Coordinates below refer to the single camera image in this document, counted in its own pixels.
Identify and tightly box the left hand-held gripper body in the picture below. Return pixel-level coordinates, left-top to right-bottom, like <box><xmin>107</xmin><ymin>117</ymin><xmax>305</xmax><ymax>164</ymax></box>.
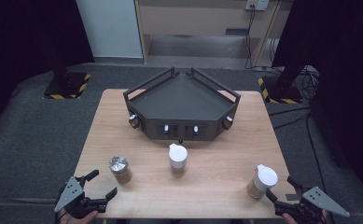
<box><xmin>53</xmin><ymin>175</ymin><xmax>109</xmax><ymax>219</ymax></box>

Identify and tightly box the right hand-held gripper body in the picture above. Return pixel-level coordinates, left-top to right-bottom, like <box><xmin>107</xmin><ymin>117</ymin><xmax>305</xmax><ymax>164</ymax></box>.
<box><xmin>274</xmin><ymin>186</ymin><xmax>351</xmax><ymax>224</ymax></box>

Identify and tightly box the wide white-lid spice jar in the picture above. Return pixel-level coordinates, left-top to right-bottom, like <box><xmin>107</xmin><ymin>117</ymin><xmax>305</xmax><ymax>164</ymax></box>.
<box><xmin>246</xmin><ymin>163</ymin><xmax>279</xmax><ymax>200</ymax></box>

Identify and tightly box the silver-lid glass spice jar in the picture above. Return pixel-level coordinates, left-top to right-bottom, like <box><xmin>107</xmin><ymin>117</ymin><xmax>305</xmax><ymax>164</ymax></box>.
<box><xmin>108</xmin><ymin>154</ymin><xmax>133</xmax><ymax>185</ymax></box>

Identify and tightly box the tall white-lid spice jar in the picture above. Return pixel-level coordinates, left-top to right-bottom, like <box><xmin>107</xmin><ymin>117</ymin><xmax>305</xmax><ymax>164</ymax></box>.
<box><xmin>168</xmin><ymin>143</ymin><xmax>188</xmax><ymax>177</ymax></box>

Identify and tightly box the dark corner shelf rack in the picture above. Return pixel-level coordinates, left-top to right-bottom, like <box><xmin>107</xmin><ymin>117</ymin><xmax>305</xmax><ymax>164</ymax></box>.
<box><xmin>122</xmin><ymin>66</ymin><xmax>242</xmax><ymax>145</ymax></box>

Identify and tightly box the person's left hand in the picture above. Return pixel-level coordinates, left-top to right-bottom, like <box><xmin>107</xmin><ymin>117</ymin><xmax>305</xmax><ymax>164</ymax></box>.
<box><xmin>58</xmin><ymin>208</ymin><xmax>100</xmax><ymax>224</ymax></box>

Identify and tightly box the person's right hand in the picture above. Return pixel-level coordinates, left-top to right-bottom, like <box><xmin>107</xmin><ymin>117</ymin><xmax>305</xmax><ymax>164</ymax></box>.
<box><xmin>282</xmin><ymin>209</ymin><xmax>328</xmax><ymax>224</ymax></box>

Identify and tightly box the black stand with striped base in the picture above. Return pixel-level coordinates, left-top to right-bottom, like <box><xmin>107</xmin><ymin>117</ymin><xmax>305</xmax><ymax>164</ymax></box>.
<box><xmin>258</xmin><ymin>60</ymin><xmax>305</xmax><ymax>105</ymax></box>
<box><xmin>43</xmin><ymin>52</ymin><xmax>92</xmax><ymax>100</ymax></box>

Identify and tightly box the dark curtain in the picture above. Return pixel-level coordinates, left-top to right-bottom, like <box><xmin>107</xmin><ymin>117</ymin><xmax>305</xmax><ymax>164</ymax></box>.
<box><xmin>272</xmin><ymin>0</ymin><xmax>363</xmax><ymax>195</ymax></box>
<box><xmin>0</xmin><ymin>0</ymin><xmax>95</xmax><ymax>138</ymax></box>

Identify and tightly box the white panel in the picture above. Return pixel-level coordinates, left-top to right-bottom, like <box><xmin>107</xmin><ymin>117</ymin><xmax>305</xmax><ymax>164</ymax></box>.
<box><xmin>75</xmin><ymin>0</ymin><xmax>144</xmax><ymax>60</ymax></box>

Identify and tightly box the beige wooden cabinet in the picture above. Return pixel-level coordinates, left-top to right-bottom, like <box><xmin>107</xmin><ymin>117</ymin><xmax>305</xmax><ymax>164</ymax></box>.
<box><xmin>133</xmin><ymin>0</ymin><xmax>284</xmax><ymax>67</ymax></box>

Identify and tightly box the black floor cable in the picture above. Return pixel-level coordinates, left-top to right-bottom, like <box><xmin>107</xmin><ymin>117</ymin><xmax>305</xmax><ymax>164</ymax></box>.
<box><xmin>268</xmin><ymin>105</ymin><xmax>328</xmax><ymax>194</ymax></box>

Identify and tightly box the tangled black cable bundle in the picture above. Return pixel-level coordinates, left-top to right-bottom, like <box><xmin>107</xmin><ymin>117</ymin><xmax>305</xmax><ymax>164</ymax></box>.
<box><xmin>299</xmin><ymin>65</ymin><xmax>321</xmax><ymax>101</ymax></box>

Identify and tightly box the black socket cable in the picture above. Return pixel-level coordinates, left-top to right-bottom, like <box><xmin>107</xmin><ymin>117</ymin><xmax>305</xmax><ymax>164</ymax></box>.
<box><xmin>244</xmin><ymin>5</ymin><xmax>284</xmax><ymax>75</ymax></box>

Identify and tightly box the white wall socket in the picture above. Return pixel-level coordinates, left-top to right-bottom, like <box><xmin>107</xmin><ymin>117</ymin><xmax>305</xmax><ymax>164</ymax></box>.
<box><xmin>244</xmin><ymin>0</ymin><xmax>270</xmax><ymax>11</ymax></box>

